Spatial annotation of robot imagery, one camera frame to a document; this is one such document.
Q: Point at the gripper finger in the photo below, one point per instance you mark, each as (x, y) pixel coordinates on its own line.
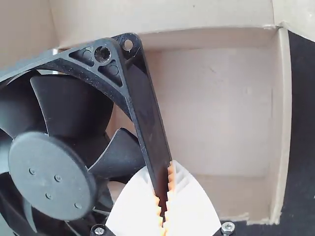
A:
(133, 211)
(189, 211)

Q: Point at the black square fan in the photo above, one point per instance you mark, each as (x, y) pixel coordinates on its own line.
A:
(49, 167)

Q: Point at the cardboard box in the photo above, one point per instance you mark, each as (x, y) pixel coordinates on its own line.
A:
(209, 98)

